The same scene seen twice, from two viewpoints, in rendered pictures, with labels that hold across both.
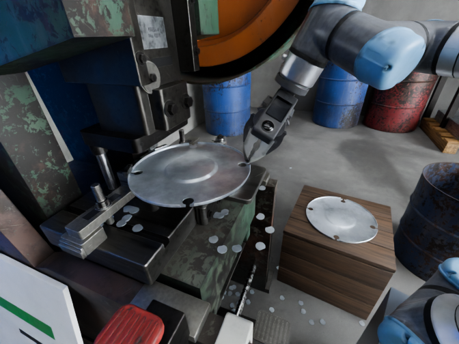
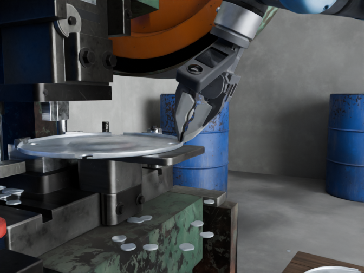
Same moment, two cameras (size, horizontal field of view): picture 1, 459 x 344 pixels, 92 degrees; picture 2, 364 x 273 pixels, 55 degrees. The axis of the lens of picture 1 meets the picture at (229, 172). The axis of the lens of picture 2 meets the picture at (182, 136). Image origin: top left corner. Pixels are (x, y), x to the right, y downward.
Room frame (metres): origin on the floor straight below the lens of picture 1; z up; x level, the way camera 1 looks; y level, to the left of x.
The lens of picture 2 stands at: (-0.16, -0.09, 0.87)
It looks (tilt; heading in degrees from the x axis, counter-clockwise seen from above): 7 degrees down; 4
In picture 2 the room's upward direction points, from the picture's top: straight up
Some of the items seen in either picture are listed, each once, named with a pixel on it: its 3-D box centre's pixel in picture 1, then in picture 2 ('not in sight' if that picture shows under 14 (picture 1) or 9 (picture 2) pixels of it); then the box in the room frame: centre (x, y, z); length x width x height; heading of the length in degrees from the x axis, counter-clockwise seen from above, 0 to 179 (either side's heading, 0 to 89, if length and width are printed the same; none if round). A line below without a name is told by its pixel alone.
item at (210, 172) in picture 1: (190, 167); (104, 142); (0.47, 0.09, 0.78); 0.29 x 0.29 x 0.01
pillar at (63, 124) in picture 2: not in sight; (62, 124); (0.62, 0.23, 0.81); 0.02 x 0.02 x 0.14
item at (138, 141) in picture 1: (141, 131); (51, 99); (0.52, 0.21, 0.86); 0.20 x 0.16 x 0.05; 157
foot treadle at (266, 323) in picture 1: (212, 308); not in sight; (0.47, 0.08, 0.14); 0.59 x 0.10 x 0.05; 67
